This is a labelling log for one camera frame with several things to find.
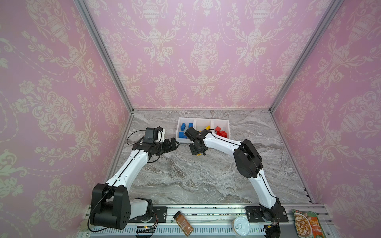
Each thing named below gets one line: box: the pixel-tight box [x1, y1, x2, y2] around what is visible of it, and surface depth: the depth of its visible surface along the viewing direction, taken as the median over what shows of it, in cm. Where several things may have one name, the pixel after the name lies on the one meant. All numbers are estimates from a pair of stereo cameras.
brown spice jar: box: [173, 210, 194, 238], surface depth 70 cm
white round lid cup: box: [231, 216, 251, 237], surface depth 67 cm
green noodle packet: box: [291, 209, 325, 238], surface depth 72 cm
